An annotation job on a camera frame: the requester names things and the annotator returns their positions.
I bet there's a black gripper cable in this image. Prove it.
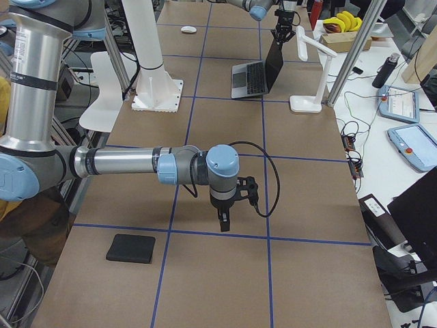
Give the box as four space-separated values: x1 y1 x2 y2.
179 141 282 219

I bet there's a white chair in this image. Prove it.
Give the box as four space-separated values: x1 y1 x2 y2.
79 51 124 133

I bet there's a blue teach pendant far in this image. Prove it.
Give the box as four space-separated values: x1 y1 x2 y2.
377 85 420 123

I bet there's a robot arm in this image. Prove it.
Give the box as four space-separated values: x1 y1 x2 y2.
223 0 298 45
1 1 240 232

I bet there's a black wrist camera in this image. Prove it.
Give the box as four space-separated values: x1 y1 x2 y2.
235 176 259 207

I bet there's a white computer mouse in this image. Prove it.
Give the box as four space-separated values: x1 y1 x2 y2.
180 25 197 34

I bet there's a black monitor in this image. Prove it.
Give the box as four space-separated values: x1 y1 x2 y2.
388 168 436 269

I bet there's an aluminium frame post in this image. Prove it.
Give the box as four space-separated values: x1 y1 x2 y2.
326 0 386 107

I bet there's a blue teach pendant near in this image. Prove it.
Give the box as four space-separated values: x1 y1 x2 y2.
387 123 436 172

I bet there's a black water bottle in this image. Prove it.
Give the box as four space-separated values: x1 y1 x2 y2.
371 53 400 89

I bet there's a yellow banana toy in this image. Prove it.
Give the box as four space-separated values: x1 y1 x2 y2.
322 10 363 33

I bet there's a grey laptop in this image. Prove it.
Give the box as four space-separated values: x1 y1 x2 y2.
231 40 283 99

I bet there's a blue teach pendant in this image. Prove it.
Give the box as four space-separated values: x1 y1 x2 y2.
387 123 436 172
377 85 420 123

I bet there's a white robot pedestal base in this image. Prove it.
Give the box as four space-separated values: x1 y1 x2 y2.
122 0 184 112

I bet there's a black mouse pad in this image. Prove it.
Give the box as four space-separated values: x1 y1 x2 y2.
106 234 156 264

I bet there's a cardboard box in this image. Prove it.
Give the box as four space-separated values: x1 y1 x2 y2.
319 31 358 53

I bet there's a black usb hub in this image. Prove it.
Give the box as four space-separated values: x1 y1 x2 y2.
341 134 363 180

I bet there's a white desk lamp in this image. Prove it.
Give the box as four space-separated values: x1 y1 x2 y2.
290 26 337 113

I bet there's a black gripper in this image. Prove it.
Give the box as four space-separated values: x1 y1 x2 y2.
271 9 296 43
210 189 237 232

